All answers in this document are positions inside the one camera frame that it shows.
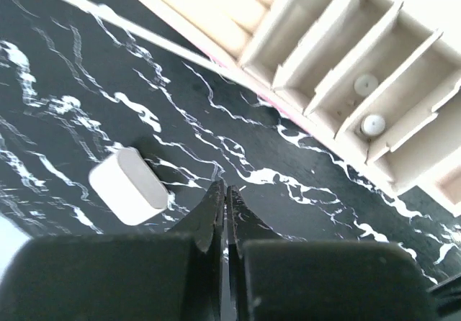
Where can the pink jewelry box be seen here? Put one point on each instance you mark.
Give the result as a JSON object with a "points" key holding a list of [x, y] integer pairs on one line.
{"points": [[305, 55]]}

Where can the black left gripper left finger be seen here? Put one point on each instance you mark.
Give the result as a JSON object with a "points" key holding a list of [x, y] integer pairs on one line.
{"points": [[175, 275]]}

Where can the white earring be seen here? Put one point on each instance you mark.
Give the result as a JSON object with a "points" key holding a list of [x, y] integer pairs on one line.
{"points": [[365, 84], [373, 125]]}

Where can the cream ring box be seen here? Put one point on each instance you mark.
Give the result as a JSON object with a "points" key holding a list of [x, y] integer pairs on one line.
{"points": [[128, 186]]}

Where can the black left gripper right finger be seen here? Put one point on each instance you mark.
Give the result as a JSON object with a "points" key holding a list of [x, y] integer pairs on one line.
{"points": [[276, 279]]}

